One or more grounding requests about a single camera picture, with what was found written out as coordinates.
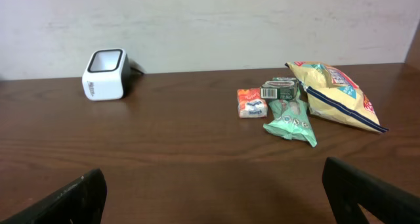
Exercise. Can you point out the yellow snack bag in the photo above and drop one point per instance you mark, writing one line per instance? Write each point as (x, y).
(332, 95)

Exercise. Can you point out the teal snack packet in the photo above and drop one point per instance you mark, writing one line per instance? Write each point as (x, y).
(291, 120)

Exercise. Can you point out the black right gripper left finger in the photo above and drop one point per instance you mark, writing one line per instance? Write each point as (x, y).
(80, 202)

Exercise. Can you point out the round clear packaged item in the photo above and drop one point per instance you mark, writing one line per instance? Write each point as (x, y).
(279, 88)

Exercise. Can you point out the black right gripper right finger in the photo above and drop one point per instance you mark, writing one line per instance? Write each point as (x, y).
(348, 189)

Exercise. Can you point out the orange tissue pack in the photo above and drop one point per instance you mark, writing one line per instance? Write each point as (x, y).
(250, 103)

